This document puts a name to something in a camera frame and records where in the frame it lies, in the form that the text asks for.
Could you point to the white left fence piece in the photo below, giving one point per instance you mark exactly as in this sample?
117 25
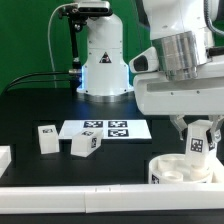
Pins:
5 158

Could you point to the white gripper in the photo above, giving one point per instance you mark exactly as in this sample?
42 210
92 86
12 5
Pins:
155 95

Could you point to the grey overhead camera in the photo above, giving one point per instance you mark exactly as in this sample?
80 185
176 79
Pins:
94 8

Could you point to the white round stool seat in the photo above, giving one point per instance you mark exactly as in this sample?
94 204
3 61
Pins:
172 169

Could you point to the white marker base plate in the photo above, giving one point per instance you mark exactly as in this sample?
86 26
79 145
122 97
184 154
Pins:
112 129

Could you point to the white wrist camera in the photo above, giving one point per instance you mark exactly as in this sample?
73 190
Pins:
147 61

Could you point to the white fence wall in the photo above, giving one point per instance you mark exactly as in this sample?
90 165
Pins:
114 198

